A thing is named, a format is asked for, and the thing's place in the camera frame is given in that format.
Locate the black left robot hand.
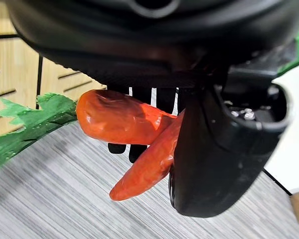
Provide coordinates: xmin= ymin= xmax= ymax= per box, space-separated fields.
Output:
xmin=7 ymin=0 xmax=299 ymax=218

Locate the thick orange carrot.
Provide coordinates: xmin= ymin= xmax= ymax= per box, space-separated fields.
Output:
xmin=0 ymin=89 xmax=177 ymax=176

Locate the light wooden drawer cabinet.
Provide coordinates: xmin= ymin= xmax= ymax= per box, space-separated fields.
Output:
xmin=0 ymin=0 xmax=108 ymax=147

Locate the white furniture panel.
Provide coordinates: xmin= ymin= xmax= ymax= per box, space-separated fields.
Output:
xmin=263 ymin=61 xmax=299 ymax=195

